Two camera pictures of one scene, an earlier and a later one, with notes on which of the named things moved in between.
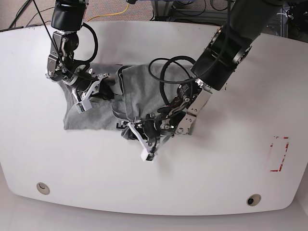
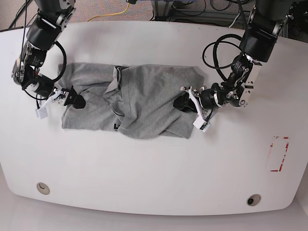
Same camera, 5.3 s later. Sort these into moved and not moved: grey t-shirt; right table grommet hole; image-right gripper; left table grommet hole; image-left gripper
Moved: image-left gripper; image-right gripper
Not moved: grey t-shirt; left table grommet hole; right table grommet hole
